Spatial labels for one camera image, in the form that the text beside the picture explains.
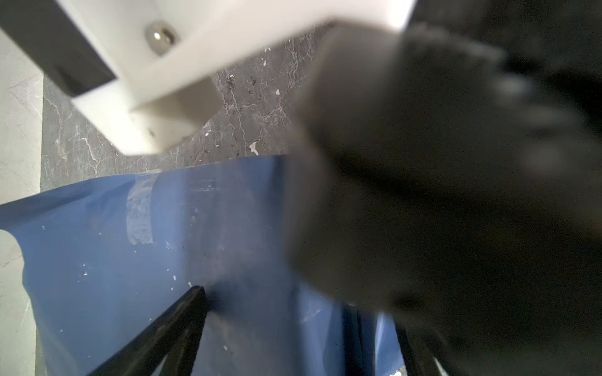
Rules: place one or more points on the light blue wrapping paper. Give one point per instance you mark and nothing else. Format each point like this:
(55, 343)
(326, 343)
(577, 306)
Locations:
(217, 226)

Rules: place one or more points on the clear adhesive tape strip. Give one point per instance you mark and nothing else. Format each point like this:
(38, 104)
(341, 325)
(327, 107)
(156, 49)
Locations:
(138, 209)

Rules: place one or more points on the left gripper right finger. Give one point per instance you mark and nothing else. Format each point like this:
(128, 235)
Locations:
(418, 359)

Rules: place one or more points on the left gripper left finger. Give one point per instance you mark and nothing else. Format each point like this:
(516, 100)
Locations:
(170, 344)

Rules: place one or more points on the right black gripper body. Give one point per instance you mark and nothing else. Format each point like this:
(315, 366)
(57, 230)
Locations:
(450, 175)

